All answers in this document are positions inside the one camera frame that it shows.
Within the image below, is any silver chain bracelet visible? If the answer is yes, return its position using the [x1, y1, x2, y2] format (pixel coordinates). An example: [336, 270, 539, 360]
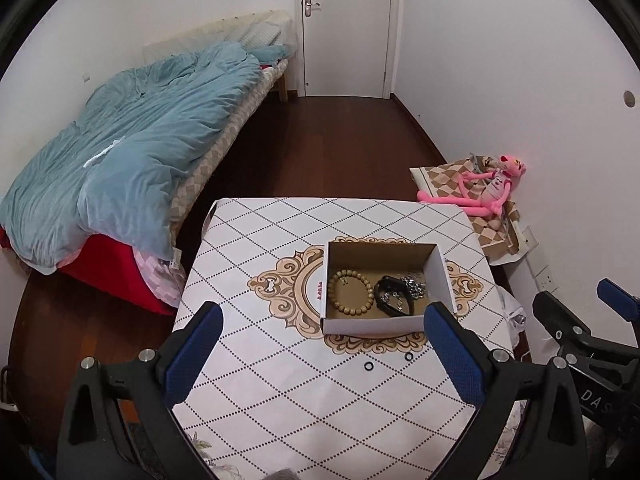
[397, 270, 429, 311]

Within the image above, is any black wristband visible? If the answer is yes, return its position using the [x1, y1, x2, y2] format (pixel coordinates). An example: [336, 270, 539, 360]
[373, 275, 423, 318]

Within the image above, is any wooden bead bracelet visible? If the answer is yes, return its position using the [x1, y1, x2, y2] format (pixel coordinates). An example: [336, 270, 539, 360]
[326, 268, 376, 318]

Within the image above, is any white plastic bag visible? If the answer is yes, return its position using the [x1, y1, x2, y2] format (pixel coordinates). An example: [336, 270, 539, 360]
[497, 286, 526, 348]

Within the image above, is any white cardboard box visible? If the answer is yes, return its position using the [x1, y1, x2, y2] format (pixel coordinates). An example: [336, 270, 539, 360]
[321, 240, 456, 338]

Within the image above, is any red bed sheet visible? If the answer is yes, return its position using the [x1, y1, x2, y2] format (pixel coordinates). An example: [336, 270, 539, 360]
[0, 228, 179, 317]

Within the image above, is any white patterned tablecloth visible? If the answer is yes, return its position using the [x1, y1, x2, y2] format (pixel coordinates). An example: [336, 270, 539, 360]
[174, 197, 511, 479]

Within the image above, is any pink panther plush toy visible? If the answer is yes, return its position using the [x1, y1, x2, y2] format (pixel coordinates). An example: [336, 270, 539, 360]
[416, 155, 527, 219]

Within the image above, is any brown checkered cushion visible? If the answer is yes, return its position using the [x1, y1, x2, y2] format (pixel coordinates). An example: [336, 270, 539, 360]
[410, 154, 527, 266]

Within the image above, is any light blue duvet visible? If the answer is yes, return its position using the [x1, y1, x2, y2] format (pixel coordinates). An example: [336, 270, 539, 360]
[1, 41, 288, 274]

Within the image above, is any white door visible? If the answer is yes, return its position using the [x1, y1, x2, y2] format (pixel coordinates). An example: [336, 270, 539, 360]
[296, 0, 400, 99]

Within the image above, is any white pillow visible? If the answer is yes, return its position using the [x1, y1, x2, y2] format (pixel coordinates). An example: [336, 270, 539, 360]
[142, 10, 297, 64]

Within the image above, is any white wall socket strip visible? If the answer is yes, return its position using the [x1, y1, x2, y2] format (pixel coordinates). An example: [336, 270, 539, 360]
[523, 226, 558, 292]

